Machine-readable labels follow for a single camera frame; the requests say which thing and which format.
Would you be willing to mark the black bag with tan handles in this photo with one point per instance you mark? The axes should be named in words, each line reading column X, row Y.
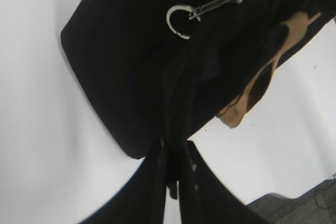
column 161, row 69

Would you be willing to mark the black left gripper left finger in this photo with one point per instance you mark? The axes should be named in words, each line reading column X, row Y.
column 142, row 198

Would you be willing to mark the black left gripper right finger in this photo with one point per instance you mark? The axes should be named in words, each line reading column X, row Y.
column 203, row 198

